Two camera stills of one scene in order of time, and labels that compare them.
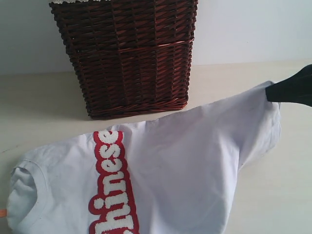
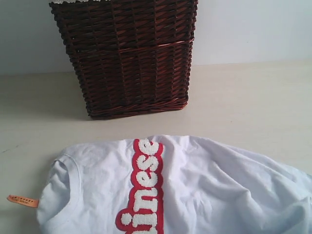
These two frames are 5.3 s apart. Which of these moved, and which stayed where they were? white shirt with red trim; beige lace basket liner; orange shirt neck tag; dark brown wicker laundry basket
Moved: white shirt with red trim; orange shirt neck tag
Stayed: beige lace basket liner; dark brown wicker laundry basket
